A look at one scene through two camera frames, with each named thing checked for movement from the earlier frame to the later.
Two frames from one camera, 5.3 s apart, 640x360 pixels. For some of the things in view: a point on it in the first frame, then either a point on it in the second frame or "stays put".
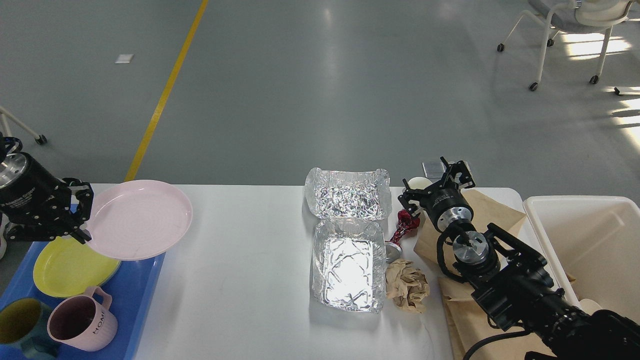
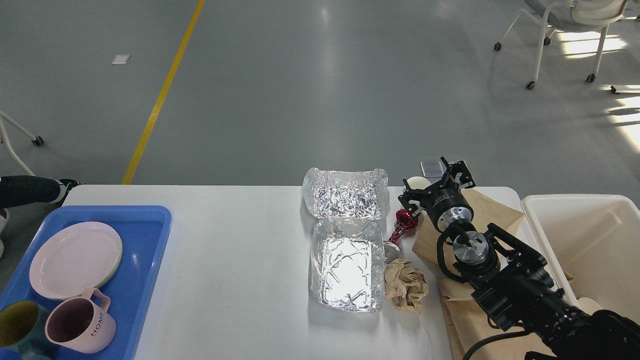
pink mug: [83, 323] stays put
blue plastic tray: [132, 290] -> [143, 232]
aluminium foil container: [349, 208] stays put
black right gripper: [446, 202] stays put
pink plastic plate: [138, 220] -> [73, 259]
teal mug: [25, 322] stays put
